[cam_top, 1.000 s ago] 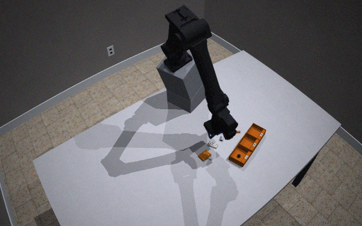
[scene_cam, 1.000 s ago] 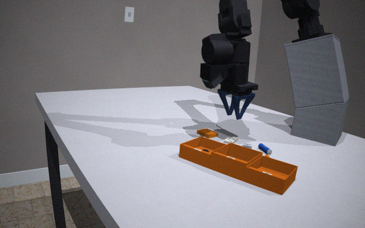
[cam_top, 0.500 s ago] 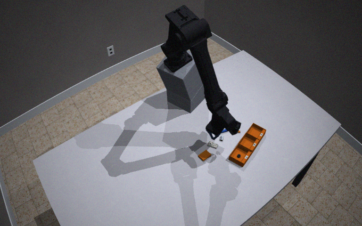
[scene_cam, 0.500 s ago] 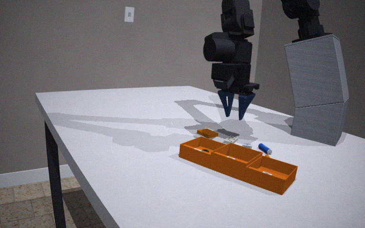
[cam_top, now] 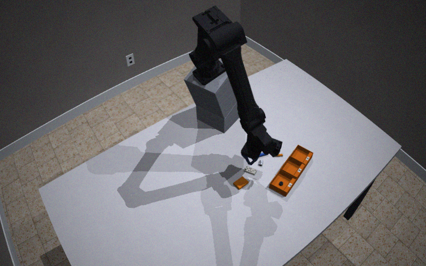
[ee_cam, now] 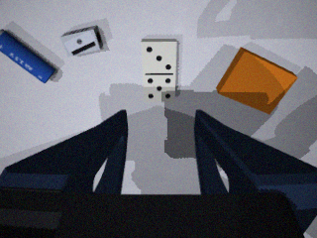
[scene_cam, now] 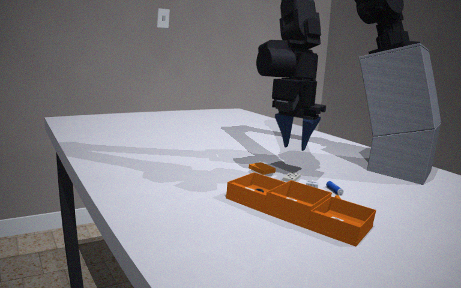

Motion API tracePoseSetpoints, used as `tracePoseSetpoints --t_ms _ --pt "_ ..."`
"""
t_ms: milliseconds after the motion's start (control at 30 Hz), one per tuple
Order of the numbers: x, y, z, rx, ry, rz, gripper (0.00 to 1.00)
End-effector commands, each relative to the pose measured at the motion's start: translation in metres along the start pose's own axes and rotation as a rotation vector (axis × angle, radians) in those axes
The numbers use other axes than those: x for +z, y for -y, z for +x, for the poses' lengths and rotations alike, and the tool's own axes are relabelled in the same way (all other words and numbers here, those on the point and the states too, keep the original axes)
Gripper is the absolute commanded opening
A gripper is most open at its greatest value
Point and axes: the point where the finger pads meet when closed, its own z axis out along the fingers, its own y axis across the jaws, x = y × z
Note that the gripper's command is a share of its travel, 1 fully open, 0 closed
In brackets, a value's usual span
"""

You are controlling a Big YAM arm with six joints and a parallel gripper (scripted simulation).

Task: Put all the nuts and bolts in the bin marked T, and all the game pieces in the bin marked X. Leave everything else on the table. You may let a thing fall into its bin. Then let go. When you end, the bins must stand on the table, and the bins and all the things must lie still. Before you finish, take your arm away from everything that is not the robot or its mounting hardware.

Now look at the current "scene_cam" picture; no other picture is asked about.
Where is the white domino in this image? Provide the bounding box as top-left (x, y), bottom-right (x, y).
top-left (283, 172), bottom-right (301, 182)

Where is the orange three-compartment tray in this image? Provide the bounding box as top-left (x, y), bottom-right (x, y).
top-left (226, 172), bottom-right (374, 247)

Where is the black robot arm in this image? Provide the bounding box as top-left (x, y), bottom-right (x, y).
top-left (256, 0), bottom-right (420, 112)

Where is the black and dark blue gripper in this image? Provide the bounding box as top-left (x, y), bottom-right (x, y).
top-left (275, 104), bottom-right (326, 151)

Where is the blue battery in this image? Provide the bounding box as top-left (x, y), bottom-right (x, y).
top-left (326, 181), bottom-right (343, 196)

